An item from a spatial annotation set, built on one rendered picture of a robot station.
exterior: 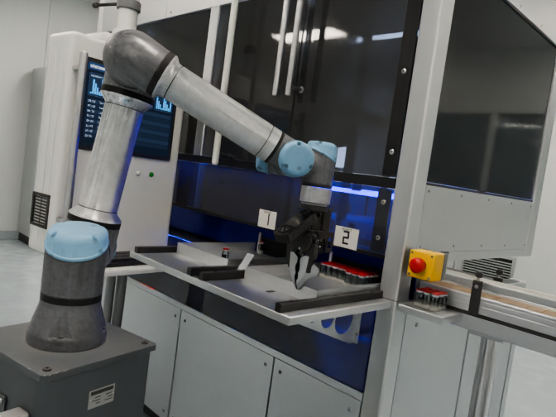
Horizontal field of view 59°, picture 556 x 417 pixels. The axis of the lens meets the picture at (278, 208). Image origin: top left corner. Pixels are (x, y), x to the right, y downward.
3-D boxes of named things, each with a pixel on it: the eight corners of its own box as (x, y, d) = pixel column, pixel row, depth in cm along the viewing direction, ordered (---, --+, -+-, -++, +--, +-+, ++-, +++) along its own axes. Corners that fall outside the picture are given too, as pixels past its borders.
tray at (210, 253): (253, 251, 185) (255, 242, 184) (304, 266, 166) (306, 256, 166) (176, 252, 161) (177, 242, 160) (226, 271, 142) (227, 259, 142)
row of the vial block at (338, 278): (321, 275, 154) (323, 261, 154) (369, 290, 142) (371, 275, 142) (317, 275, 153) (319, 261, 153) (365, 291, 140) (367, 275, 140)
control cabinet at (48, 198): (141, 243, 215) (162, 60, 209) (169, 252, 203) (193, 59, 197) (21, 246, 175) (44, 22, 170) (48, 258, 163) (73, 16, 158)
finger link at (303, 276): (319, 291, 123) (324, 255, 123) (303, 293, 119) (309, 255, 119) (309, 288, 125) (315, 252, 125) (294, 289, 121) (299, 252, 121)
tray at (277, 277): (321, 272, 161) (323, 261, 161) (390, 293, 143) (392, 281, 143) (243, 278, 136) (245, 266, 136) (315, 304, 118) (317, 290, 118)
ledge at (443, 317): (423, 305, 142) (424, 299, 142) (466, 318, 133) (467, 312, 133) (397, 309, 132) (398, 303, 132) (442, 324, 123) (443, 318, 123)
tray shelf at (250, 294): (244, 253, 188) (245, 248, 188) (405, 304, 139) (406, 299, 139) (128, 256, 154) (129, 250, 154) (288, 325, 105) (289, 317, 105)
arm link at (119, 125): (44, 275, 104) (110, 21, 102) (59, 261, 119) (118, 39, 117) (102, 287, 107) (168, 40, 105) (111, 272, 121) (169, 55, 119)
